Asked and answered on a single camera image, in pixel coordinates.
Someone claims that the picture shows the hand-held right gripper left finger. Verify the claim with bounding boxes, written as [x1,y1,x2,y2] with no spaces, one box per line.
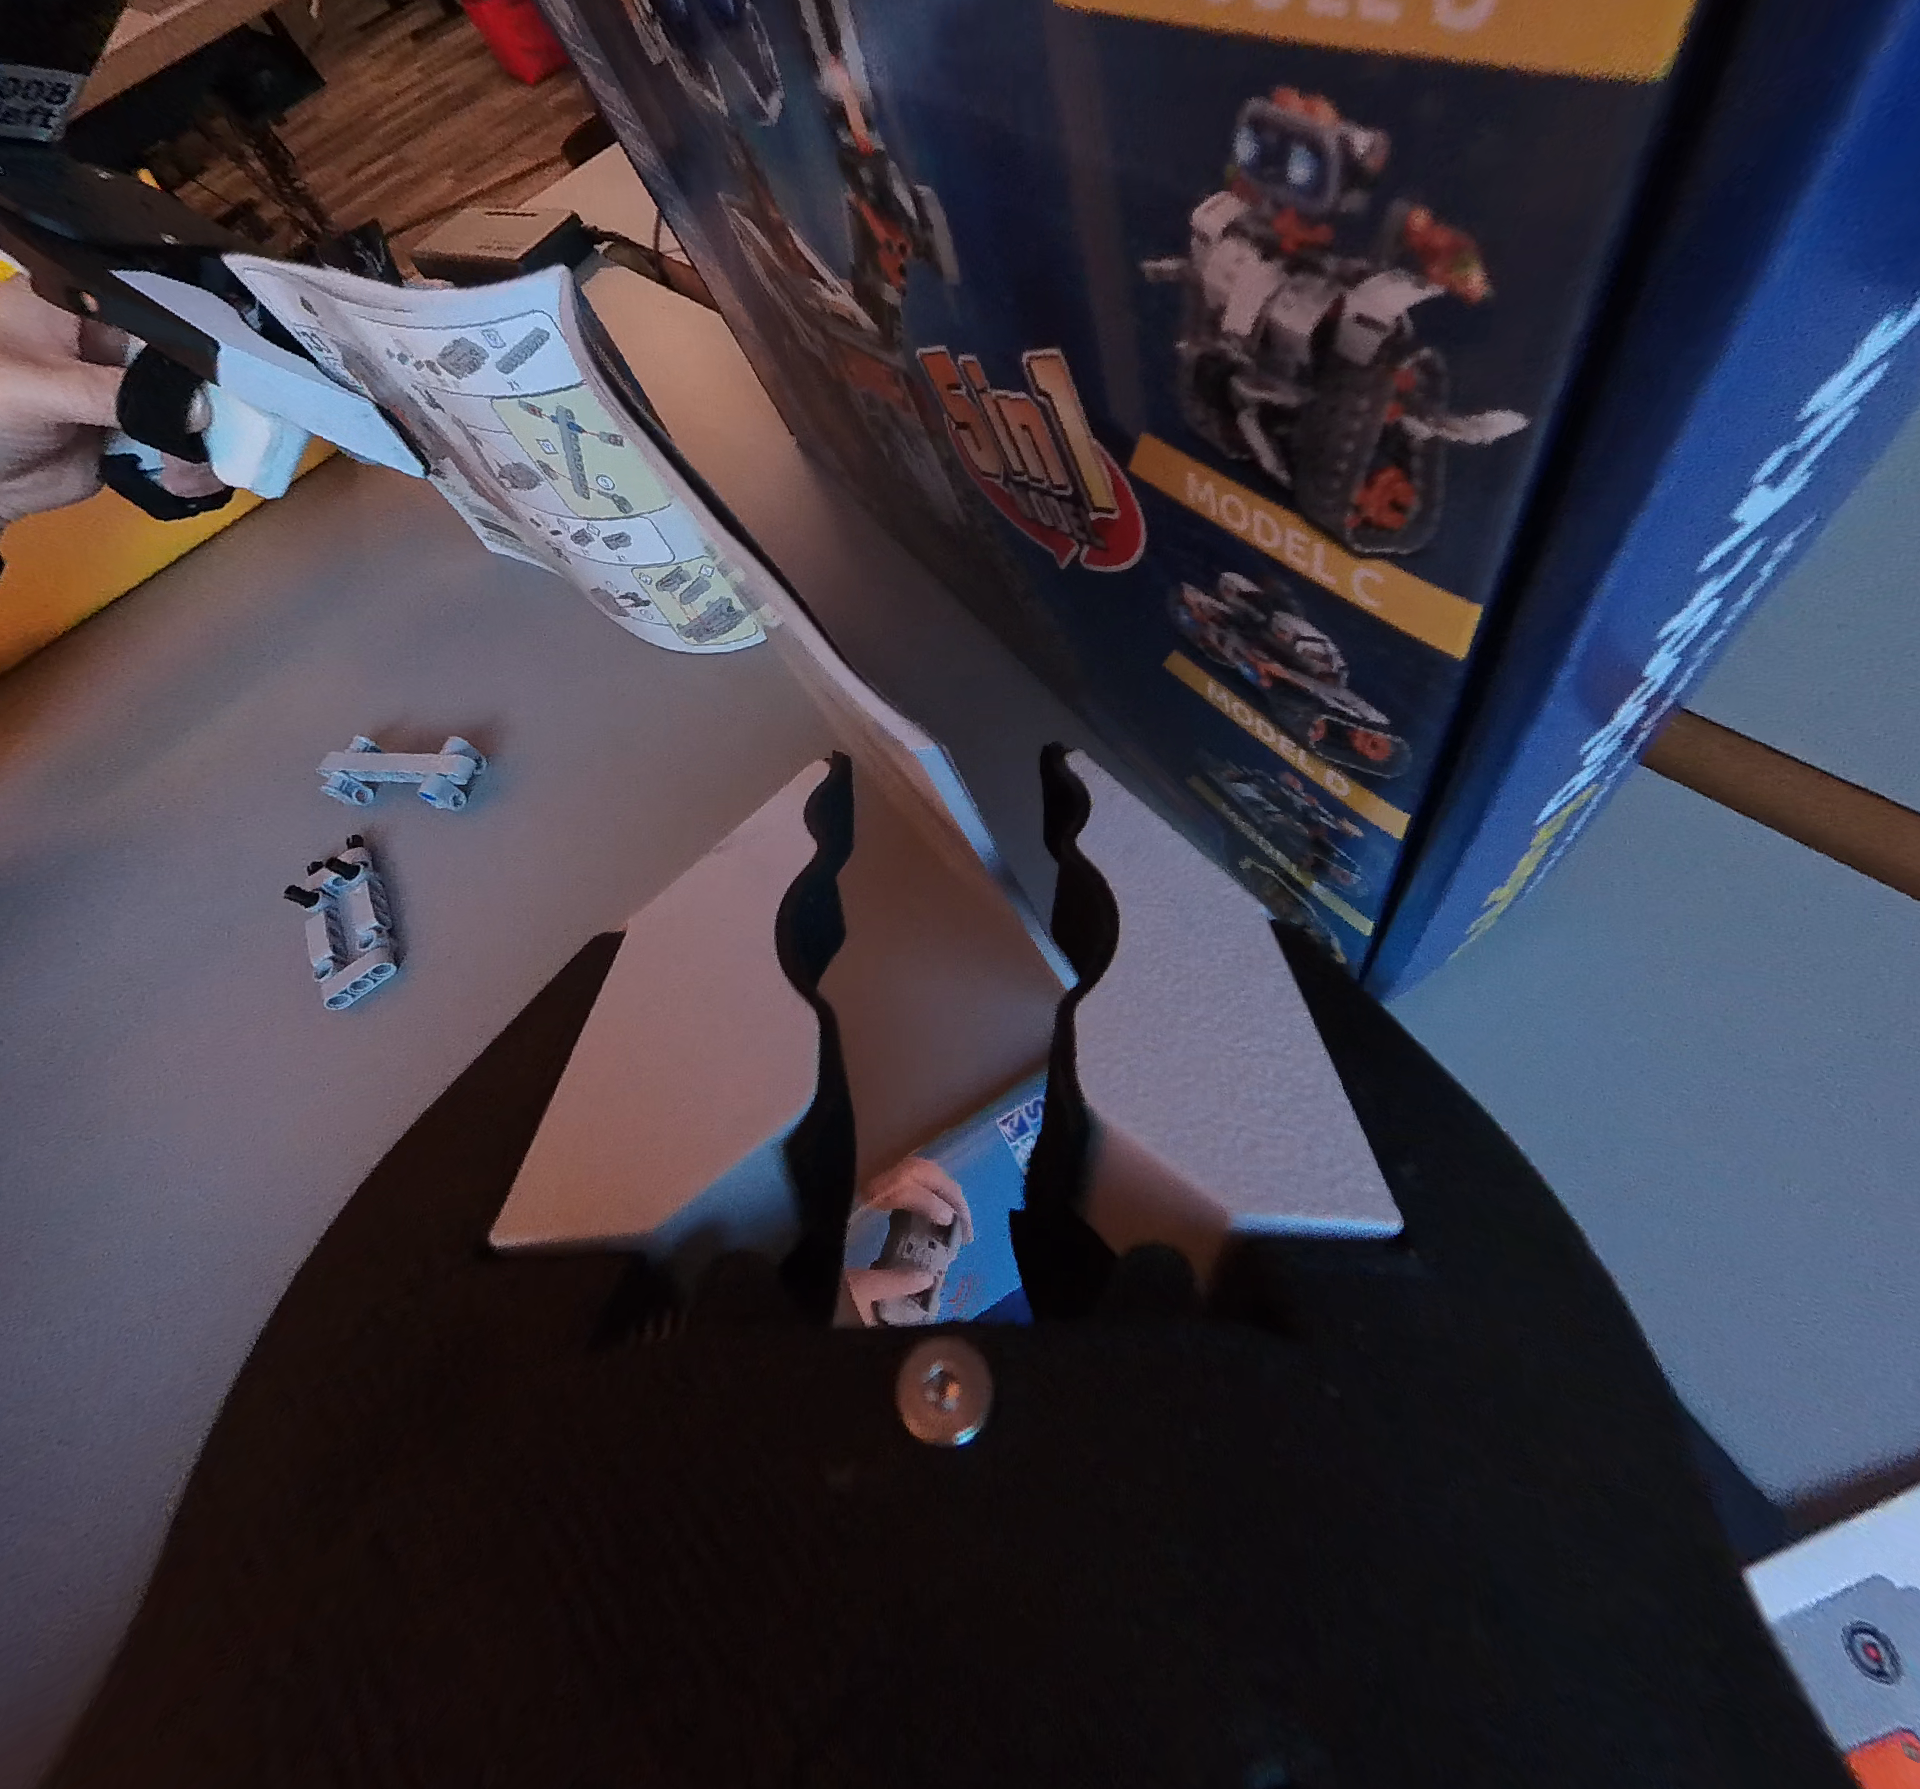
[491,750,859,1326]

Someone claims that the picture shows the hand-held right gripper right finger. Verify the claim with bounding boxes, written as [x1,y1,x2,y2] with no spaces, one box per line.
[1006,743,1402,1316]

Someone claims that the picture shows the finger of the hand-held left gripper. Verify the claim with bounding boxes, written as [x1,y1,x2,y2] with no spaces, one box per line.
[113,254,430,504]

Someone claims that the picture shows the printed instruction booklet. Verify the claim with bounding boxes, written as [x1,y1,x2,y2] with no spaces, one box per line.
[224,251,1082,1327]

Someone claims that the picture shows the grey lever brick piece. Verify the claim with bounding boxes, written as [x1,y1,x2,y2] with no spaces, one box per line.
[317,735,491,814]

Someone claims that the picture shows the grey desk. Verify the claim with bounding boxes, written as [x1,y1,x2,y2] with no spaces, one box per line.
[0,152,1920,1789]

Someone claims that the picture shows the person's left hand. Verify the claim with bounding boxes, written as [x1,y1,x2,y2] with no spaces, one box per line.
[0,278,230,527]

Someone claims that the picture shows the black flat device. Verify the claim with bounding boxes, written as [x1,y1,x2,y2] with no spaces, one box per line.
[410,206,587,285]

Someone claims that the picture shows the yellow plastic bin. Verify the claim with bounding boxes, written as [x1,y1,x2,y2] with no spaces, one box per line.
[0,251,343,673]

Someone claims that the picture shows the red bag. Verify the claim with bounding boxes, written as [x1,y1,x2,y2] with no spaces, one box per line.
[457,0,574,80]

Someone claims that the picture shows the blue robot kit box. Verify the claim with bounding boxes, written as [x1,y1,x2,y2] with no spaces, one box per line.
[463,0,1920,1003]

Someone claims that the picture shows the white printed box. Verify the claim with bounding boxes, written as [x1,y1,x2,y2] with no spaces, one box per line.
[1743,1485,1920,1789]

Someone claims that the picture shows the grey brick frame black pins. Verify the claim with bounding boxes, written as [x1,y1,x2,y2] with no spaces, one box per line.
[283,834,405,1013]

